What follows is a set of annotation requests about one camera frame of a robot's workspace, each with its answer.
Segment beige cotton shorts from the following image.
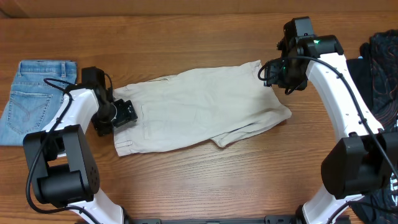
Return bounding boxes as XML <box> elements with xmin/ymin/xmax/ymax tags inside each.
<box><xmin>114</xmin><ymin>60</ymin><xmax>292</xmax><ymax>157</ymax></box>

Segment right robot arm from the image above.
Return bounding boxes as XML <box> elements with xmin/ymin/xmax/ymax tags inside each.
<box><xmin>257</xmin><ymin>17</ymin><xmax>397</xmax><ymax>224</ymax></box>

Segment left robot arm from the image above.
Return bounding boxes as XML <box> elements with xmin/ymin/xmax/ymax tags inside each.
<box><xmin>23</xmin><ymin>67</ymin><xmax>137</xmax><ymax>223</ymax></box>

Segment folded blue denim jeans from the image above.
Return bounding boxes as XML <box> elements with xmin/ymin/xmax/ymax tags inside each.
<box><xmin>1</xmin><ymin>60</ymin><xmax>77</xmax><ymax>146</ymax></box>

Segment black patterned garment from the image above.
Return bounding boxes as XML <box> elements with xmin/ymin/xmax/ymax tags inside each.
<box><xmin>347</xmin><ymin>29</ymin><xmax>397</xmax><ymax>223</ymax></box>

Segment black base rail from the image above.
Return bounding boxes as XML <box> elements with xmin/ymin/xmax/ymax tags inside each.
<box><xmin>130</xmin><ymin>215</ymin><xmax>301</xmax><ymax>224</ymax></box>

